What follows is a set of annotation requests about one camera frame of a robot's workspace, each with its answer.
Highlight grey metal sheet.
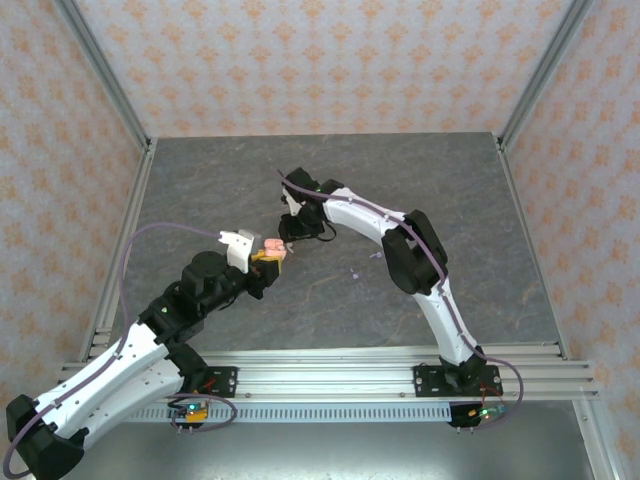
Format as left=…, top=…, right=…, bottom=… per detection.
left=52, top=418, right=594, bottom=480

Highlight aluminium side rail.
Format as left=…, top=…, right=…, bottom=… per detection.
left=78, top=138, right=159, bottom=362
left=493, top=133, right=572, bottom=362

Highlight aluminium frame leg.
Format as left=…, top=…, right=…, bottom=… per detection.
left=572, top=399, right=619, bottom=480

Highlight aluminium frame post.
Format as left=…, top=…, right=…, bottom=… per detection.
left=497, top=0, right=597, bottom=151
left=52, top=0, right=154, bottom=154

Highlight wide aluminium base beam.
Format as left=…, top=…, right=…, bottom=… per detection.
left=52, top=347, right=600, bottom=402

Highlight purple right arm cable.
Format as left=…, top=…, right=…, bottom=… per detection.
left=276, top=168, right=526, bottom=432

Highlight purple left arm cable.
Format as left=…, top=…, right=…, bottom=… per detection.
left=3, top=222, right=237, bottom=477

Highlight grey slotted cable duct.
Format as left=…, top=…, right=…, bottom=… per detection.
left=119, top=402, right=455, bottom=424

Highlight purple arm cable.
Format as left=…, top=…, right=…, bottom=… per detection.
left=276, top=168, right=526, bottom=432
left=3, top=222, right=237, bottom=477

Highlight pink earbud charging case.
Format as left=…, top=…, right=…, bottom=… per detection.
left=261, top=237, right=288, bottom=262

